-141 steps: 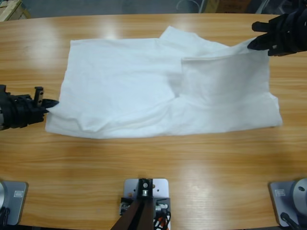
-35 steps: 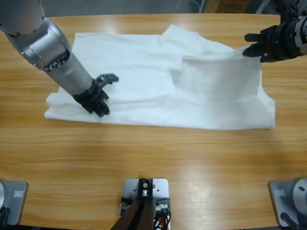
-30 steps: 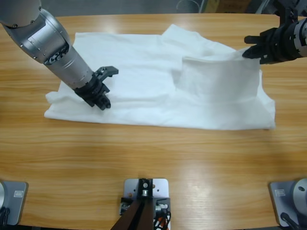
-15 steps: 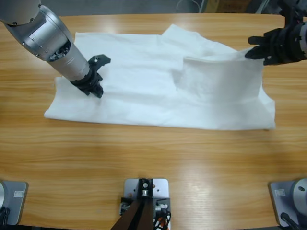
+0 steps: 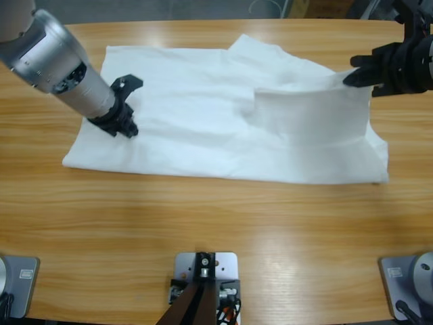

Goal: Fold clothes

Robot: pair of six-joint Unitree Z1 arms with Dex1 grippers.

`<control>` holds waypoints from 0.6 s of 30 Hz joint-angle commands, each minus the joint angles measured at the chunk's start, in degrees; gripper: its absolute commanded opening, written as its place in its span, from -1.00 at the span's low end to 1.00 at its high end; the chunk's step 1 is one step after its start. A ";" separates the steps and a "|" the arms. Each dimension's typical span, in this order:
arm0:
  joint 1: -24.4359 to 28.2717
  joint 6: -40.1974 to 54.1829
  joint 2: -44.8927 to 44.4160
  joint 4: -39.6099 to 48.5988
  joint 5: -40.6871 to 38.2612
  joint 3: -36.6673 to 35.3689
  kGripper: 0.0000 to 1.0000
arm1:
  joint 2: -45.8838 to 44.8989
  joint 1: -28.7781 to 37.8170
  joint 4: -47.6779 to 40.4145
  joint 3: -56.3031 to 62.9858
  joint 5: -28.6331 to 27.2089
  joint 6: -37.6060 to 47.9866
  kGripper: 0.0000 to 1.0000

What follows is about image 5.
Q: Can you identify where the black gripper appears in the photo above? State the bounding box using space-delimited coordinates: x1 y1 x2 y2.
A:
342 37 431 98
88 97 140 139

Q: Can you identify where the white t-shirt with small print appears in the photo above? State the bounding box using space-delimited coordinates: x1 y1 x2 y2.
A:
62 32 390 186

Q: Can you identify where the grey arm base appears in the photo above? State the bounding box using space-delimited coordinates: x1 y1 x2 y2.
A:
0 255 41 319
378 251 433 322

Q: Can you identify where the brown cardboard box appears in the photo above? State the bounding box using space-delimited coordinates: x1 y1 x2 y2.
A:
306 0 351 18

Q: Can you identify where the yellow box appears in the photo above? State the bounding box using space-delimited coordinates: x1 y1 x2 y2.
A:
290 0 311 18

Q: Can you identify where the black clamp block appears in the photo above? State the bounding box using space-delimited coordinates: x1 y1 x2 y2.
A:
168 278 242 307

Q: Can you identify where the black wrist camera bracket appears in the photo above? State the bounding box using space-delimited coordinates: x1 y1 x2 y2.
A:
392 0 433 43
110 76 143 102

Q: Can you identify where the grey metal frame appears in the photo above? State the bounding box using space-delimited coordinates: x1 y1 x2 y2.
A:
358 0 396 20

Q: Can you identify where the white cable loop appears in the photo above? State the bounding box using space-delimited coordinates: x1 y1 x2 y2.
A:
248 0 283 18

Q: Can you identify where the white mount plate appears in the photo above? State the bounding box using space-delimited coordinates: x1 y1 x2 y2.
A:
174 251 240 282

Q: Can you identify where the orange cable bundle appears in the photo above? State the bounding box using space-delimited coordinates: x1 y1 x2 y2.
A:
216 299 243 325

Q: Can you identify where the black base cable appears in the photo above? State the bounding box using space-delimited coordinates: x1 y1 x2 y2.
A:
0 292 15 318
395 299 426 325

